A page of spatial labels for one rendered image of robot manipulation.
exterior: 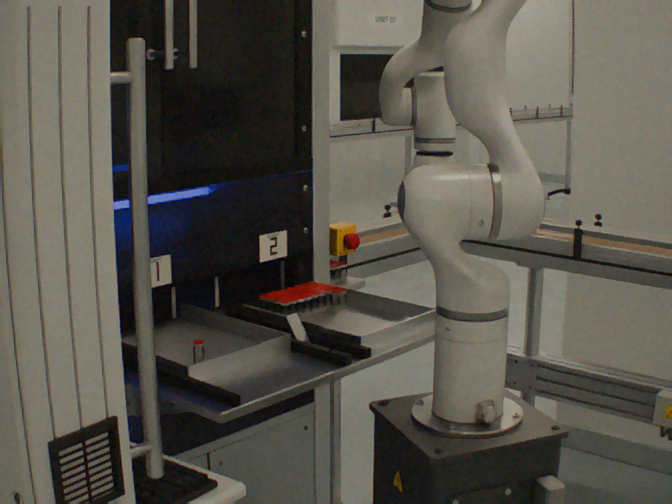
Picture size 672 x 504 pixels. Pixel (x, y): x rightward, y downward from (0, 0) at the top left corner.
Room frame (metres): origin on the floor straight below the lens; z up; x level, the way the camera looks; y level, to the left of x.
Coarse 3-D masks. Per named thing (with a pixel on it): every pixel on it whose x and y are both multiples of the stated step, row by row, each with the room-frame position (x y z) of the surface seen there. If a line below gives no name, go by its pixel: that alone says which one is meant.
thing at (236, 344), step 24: (192, 312) 1.90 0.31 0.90; (168, 336) 1.79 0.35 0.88; (192, 336) 1.79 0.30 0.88; (216, 336) 1.79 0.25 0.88; (240, 336) 1.80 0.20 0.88; (264, 336) 1.75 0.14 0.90; (288, 336) 1.70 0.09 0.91; (168, 360) 1.55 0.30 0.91; (192, 360) 1.64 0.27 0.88; (216, 360) 1.56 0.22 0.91; (240, 360) 1.61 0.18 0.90
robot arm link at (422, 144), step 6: (414, 138) 1.82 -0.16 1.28; (420, 138) 1.80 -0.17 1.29; (426, 138) 1.80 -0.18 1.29; (450, 138) 1.81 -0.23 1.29; (414, 144) 1.82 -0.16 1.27; (420, 144) 1.80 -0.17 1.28; (426, 144) 1.79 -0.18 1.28; (432, 144) 1.79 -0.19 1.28; (438, 144) 1.79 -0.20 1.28; (444, 144) 1.79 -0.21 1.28; (450, 144) 1.80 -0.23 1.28; (420, 150) 1.82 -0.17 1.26; (426, 150) 1.79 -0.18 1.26; (432, 150) 1.79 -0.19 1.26; (438, 150) 1.79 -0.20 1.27; (444, 150) 1.79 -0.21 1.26; (450, 150) 1.80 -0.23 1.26
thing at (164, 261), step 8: (168, 256) 1.81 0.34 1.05; (152, 264) 1.78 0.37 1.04; (160, 264) 1.80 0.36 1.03; (168, 264) 1.81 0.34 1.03; (152, 272) 1.78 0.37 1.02; (160, 272) 1.80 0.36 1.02; (168, 272) 1.81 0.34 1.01; (152, 280) 1.78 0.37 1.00; (160, 280) 1.79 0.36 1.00; (168, 280) 1.81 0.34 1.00
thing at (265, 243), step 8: (280, 232) 2.06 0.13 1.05; (264, 240) 2.02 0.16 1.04; (272, 240) 2.04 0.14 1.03; (280, 240) 2.06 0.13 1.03; (264, 248) 2.02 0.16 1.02; (272, 248) 2.04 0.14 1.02; (280, 248) 2.05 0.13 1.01; (264, 256) 2.02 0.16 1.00; (272, 256) 2.04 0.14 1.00; (280, 256) 2.05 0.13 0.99
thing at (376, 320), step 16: (352, 304) 2.04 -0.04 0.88; (368, 304) 2.02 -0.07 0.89; (384, 304) 1.99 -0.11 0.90; (400, 304) 1.95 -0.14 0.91; (416, 304) 1.93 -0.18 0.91; (272, 320) 1.86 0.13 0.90; (304, 320) 1.91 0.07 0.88; (320, 320) 1.91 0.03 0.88; (336, 320) 1.91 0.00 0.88; (352, 320) 1.91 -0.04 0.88; (368, 320) 1.91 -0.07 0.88; (384, 320) 1.91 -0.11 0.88; (400, 320) 1.91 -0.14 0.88; (416, 320) 1.83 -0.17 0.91; (432, 320) 1.87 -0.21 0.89; (336, 336) 1.74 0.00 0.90; (352, 336) 1.71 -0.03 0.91; (368, 336) 1.71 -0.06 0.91; (384, 336) 1.75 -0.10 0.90; (400, 336) 1.79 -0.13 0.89
